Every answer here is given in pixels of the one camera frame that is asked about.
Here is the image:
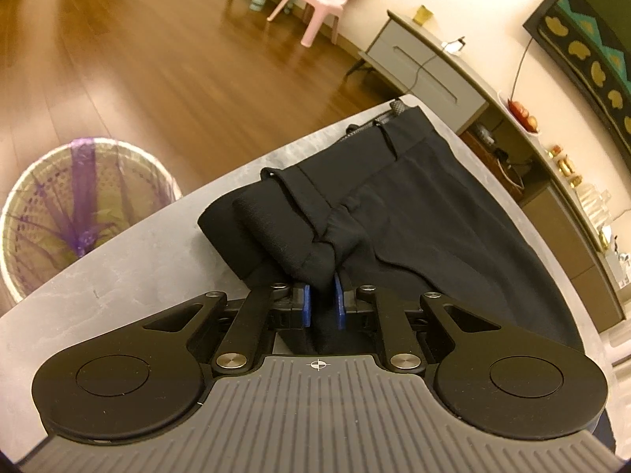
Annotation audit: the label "pink plastic chair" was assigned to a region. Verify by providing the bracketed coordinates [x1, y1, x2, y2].
[267, 0, 369, 49]

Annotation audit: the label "black pants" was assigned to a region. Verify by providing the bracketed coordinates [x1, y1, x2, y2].
[197, 101, 586, 356]

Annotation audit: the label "television with patterned cover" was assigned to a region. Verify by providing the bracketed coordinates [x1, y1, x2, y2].
[523, 0, 631, 153]

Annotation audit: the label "plate of red fruit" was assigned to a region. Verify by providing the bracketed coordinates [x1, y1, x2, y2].
[499, 89, 542, 135]

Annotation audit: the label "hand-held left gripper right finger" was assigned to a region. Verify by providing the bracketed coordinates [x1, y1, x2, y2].
[334, 273, 500, 373]

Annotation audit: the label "grey TV cabinet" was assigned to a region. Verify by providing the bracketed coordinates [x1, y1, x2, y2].
[345, 10, 627, 330]

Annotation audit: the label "purple trash bag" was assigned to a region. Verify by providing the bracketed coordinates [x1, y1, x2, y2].
[9, 139, 174, 263]

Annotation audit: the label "thin television cable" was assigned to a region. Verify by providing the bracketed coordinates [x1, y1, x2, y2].
[510, 37, 536, 102]

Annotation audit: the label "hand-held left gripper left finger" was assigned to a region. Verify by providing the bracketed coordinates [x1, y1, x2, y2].
[144, 282, 313, 374]

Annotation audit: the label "woven waste basket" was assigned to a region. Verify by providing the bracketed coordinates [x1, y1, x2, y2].
[0, 137, 185, 303]

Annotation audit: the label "clear glassware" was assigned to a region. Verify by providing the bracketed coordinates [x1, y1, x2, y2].
[574, 182, 615, 228]

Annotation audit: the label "brown pot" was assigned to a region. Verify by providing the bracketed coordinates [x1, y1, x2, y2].
[495, 150, 526, 199]

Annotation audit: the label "gold ornaments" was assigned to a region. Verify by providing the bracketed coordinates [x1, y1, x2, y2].
[547, 144, 581, 179]

